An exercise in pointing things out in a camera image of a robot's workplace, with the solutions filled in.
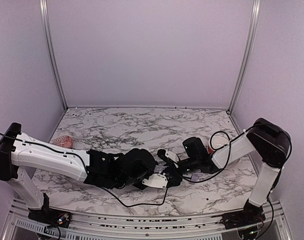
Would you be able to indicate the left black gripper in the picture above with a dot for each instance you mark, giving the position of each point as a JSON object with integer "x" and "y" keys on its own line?
{"x": 140, "y": 185}

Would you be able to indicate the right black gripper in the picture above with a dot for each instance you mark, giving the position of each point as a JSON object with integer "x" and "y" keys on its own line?
{"x": 170, "y": 163}

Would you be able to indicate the lilac folding umbrella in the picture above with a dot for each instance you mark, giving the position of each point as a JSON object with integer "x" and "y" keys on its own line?
{"x": 161, "y": 171}

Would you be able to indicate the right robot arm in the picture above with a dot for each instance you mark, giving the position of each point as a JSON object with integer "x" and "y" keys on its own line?
{"x": 263, "y": 139}

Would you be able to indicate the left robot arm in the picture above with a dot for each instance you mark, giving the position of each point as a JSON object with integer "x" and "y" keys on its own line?
{"x": 103, "y": 170}

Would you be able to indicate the orange white bowl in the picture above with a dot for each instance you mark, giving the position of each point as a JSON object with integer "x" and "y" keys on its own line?
{"x": 216, "y": 142}

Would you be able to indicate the red patterned bowl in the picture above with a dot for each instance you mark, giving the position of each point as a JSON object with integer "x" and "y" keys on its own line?
{"x": 63, "y": 141}

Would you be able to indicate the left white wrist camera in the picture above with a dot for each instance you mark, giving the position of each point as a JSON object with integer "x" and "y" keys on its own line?
{"x": 156, "y": 180}

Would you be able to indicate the aluminium front rail base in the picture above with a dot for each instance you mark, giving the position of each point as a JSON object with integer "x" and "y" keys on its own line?
{"x": 93, "y": 226}

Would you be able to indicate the right aluminium frame post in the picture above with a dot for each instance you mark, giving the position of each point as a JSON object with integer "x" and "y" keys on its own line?
{"x": 247, "y": 53}

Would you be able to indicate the aluminium frame post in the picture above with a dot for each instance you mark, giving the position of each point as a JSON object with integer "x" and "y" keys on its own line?
{"x": 247, "y": 53}
{"x": 51, "y": 53}

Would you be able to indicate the left aluminium frame post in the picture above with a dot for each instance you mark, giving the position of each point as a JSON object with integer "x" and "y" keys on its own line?
{"x": 51, "y": 53}

